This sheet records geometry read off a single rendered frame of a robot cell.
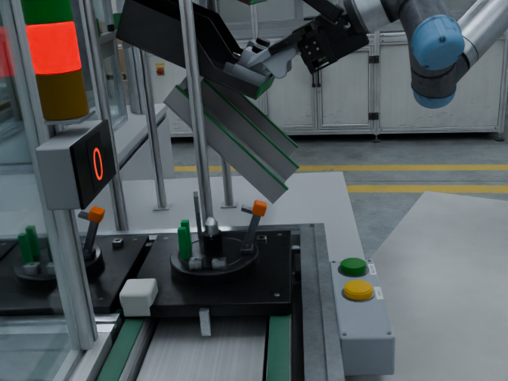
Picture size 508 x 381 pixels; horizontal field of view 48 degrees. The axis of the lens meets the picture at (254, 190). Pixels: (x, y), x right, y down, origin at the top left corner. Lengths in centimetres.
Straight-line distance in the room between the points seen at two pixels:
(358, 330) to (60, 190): 40
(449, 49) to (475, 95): 409
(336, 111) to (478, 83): 115
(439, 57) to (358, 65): 397
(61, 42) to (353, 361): 51
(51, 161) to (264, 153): 64
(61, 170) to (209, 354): 33
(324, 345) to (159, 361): 23
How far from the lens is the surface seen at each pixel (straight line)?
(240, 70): 108
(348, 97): 497
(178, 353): 83
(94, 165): 67
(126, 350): 80
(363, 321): 79
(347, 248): 120
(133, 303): 84
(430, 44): 94
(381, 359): 78
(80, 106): 66
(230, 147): 107
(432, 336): 95
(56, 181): 64
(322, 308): 81
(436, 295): 105
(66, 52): 65
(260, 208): 86
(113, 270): 95
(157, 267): 93
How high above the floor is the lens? 139
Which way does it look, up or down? 20 degrees down
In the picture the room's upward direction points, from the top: 4 degrees counter-clockwise
